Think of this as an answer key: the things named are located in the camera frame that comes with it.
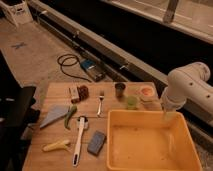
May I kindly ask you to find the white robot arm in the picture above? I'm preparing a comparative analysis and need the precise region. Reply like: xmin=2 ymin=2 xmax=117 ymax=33
xmin=161 ymin=62 xmax=213 ymax=116

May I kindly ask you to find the dark brown cup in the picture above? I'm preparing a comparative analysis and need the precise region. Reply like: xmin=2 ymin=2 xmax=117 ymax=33
xmin=115 ymin=82 xmax=126 ymax=98

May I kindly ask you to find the blue and black power box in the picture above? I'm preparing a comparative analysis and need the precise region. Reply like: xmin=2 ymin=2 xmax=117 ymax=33
xmin=80 ymin=59 xmax=105 ymax=82

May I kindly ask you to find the brown chocolate toy block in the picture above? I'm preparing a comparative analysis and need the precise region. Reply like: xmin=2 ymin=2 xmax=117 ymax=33
xmin=78 ymin=85 xmax=89 ymax=100

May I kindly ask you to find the translucent green cup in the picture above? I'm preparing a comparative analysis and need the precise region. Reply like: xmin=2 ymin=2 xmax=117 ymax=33
xmin=126 ymin=96 xmax=138 ymax=110

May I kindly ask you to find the white and red box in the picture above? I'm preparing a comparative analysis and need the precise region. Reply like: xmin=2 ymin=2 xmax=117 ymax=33
xmin=69 ymin=87 xmax=80 ymax=103

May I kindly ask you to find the green pepper toy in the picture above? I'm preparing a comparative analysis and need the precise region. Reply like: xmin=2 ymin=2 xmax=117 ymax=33
xmin=64 ymin=105 xmax=77 ymax=130

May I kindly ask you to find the grey blue sponge block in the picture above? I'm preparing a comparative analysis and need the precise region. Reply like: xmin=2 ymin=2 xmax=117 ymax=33
xmin=87 ymin=131 xmax=106 ymax=156

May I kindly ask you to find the grey blue folded cloth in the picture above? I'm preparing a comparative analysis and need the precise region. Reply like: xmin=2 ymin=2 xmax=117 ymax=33
xmin=40 ymin=105 xmax=69 ymax=129

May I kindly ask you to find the yellow plastic bin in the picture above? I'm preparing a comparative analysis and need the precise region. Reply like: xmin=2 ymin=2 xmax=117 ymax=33
xmin=106 ymin=110 xmax=203 ymax=171

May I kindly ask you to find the yellow plastic banana toy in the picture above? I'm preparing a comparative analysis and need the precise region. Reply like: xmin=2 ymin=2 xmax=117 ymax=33
xmin=42 ymin=140 xmax=70 ymax=152

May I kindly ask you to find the black chair at left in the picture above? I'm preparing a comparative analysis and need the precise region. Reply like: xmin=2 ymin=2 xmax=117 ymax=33
xmin=0 ymin=51 xmax=40 ymax=171

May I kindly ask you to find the white crate on floor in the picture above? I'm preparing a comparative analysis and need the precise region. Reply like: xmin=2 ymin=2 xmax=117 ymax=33
xmin=0 ymin=0 xmax=33 ymax=27

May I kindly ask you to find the black coiled cable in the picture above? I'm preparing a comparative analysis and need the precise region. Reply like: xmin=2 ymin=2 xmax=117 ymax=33
xmin=56 ymin=53 xmax=93 ymax=83

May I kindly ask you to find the long metal rail frame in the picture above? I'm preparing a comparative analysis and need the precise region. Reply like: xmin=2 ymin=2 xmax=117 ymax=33
xmin=28 ymin=0 xmax=213 ymax=134

